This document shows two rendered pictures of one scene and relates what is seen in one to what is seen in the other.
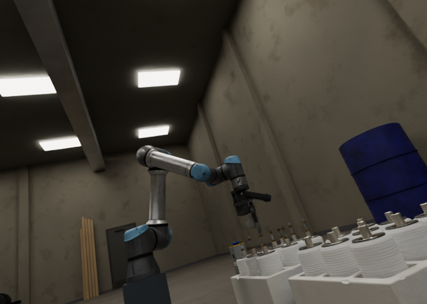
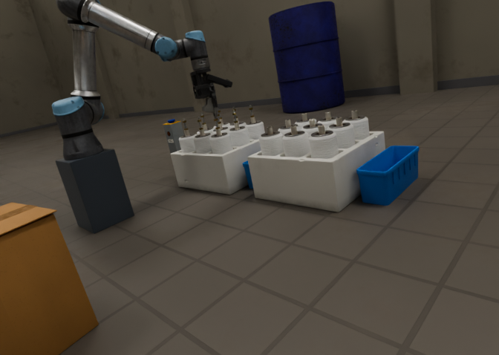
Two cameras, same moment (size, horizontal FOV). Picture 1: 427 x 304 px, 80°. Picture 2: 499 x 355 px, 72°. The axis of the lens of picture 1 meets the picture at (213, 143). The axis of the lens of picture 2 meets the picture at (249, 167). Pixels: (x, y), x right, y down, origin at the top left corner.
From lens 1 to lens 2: 52 cm
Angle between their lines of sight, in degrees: 43
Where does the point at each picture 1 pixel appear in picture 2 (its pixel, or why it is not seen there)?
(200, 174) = (168, 51)
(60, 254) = not seen: outside the picture
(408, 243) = (341, 137)
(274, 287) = (227, 162)
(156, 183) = (85, 44)
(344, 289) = (298, 164)
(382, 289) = (326, 165)
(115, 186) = not seen: outside the picture
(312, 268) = (272, 150)
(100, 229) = not seen: outside the picture
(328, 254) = (290, 142)
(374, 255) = (324, 145)
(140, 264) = (84, 141)
